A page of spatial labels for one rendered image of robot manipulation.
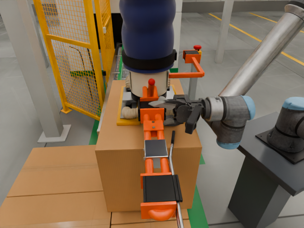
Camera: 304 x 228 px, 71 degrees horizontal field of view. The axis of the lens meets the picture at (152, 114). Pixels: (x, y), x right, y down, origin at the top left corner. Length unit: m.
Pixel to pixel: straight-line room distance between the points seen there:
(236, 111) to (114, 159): 0.48
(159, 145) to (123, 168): 0.32
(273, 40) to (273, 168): 0.65
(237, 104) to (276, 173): 0.57
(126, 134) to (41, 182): 0.77
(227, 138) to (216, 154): 1.49
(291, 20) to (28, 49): 1.93
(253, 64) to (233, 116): 0.25
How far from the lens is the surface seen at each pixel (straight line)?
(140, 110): 0.72
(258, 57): 0.95
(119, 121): 0.91
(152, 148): 0.59
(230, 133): 0.85
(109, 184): 0.96
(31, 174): 1.56
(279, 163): 1.33
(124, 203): 1.06
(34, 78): 2.32
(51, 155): 1.64
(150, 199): 0.48
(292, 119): 1.30
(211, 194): 2.02
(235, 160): 2.36
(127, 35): 0.86
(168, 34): 0.86
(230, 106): 0.79
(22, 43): 2.22
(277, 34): 0.97
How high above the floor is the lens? 1.60
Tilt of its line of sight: 34 degrees down
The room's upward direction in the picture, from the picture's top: straight up
